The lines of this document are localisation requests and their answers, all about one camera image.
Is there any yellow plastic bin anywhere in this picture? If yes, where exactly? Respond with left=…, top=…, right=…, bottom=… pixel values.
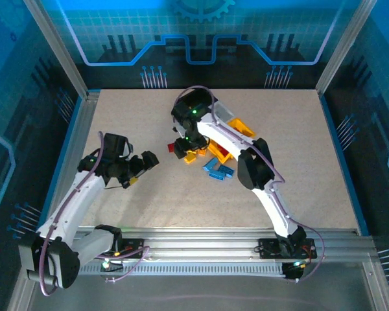
left=208, top=117, right=257, bottom=165

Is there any black controller box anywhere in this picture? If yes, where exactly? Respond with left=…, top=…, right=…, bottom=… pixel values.
left=282, top=260, right=308, bottom=282

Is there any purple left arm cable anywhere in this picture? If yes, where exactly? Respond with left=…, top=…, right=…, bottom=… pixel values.
left=38, top=131, right=150, bottom=297

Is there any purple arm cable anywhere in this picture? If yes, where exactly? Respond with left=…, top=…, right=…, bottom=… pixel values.
left=38, top=131, right=150, bottom=297
left=173, top=85, right=327, bottom=283

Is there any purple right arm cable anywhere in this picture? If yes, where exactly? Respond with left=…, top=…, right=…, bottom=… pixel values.
left=173, top=85, right=327, bottom=283

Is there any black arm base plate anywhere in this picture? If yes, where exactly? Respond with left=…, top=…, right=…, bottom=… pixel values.
left=118, top=237, right=146, bottom=260
left=258, top=238, right=318, bottom=260

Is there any aluminium side rail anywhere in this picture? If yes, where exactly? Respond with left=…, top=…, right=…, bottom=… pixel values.
left=41, top=90, right=101, bottom=236

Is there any aluminium mounting rail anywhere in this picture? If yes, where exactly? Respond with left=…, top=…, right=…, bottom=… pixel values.
left=25, top=226, right=377, bottom=260

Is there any slotted grey cable duct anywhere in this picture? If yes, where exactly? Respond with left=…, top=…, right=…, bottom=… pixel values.
left=77, top=261, right=288, bottom=277

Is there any aluminium frame post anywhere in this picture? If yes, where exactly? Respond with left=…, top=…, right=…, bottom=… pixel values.
left=23, top=0, right=90, bottom=98
left=316, top=0, right=379, bottom=95

